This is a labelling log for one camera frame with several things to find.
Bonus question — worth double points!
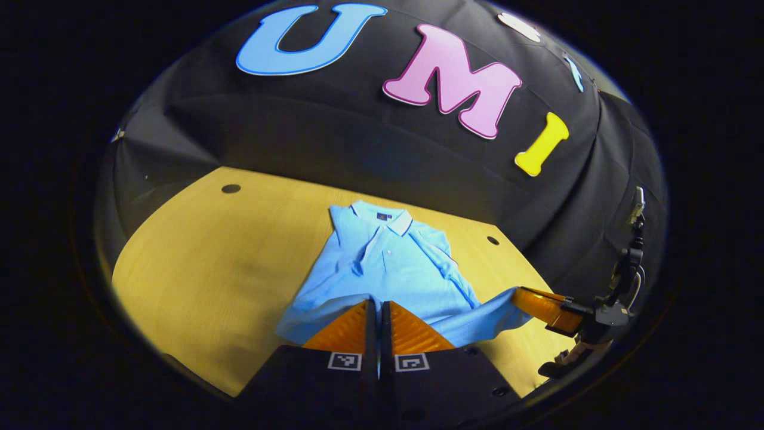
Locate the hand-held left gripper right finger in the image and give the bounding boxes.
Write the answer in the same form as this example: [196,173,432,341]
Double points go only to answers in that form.
[380,300,523,430]

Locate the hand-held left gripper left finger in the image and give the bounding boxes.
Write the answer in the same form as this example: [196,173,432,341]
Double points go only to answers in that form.
[236,299,380,430]

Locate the black backdrop cloth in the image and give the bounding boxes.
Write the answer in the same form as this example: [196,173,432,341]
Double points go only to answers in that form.
[95,0,669,299]

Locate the light blue T-shirt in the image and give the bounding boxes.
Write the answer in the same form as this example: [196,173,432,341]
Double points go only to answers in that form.
[275,200,535,348]

